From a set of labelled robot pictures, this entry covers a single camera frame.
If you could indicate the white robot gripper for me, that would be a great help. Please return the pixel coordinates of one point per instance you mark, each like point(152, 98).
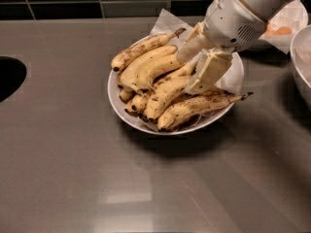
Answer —
point(232, 20)

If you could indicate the long banana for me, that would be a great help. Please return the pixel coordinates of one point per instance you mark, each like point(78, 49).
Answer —
point(168, 93)

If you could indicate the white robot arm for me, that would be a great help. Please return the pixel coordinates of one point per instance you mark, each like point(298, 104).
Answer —
point(267, 9)

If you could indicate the small banana behind middle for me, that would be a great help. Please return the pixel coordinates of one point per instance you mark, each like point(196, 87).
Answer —
point(185, 70)

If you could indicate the front spotted banana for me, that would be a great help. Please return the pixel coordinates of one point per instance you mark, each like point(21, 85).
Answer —
point(178, 113)

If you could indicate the spotted banana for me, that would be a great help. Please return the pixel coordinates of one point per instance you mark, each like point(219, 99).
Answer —
point(126, 56)
point(178, 113)

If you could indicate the white bowl of oranges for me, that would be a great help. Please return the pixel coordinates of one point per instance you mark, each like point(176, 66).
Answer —
point(260, 45)

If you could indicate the top spotted banana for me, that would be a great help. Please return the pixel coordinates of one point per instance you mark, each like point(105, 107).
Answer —
point(126, 56)

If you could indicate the short banana lower left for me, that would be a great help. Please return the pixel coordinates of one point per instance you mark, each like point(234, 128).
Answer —
point(139, 102)

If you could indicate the short banana stub left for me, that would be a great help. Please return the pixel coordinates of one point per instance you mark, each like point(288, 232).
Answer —
point(125, 95)

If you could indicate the large white banana bowl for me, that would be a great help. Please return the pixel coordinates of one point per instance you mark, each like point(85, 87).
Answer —
point(126, 114)

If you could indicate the white bowl at right edge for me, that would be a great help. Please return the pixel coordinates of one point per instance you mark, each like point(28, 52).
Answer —
point(300, 51)

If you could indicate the orange fruit centre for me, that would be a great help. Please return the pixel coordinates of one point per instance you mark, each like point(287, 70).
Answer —
point(284, 30)

